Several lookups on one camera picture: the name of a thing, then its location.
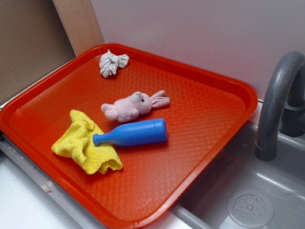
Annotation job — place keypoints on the pink plush bunny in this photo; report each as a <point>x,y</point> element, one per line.
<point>133,106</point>

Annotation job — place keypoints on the blue plastic bottle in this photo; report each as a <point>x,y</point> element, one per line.
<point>133,134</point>

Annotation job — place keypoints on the red plastic tray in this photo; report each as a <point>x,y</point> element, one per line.
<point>206,111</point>

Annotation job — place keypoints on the crumpled white paper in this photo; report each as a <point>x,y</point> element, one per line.
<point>109,63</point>

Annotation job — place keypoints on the yellow cloth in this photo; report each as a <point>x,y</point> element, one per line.
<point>76,143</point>

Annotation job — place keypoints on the grey plastic sink basin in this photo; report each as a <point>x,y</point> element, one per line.
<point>239,191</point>

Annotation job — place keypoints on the light wooden board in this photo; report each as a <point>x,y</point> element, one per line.
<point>80,24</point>

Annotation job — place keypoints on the grey toy faucet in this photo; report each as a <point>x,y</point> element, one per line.
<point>283,109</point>

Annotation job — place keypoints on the brown cardboard panel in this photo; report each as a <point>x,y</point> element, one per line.
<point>33,43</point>

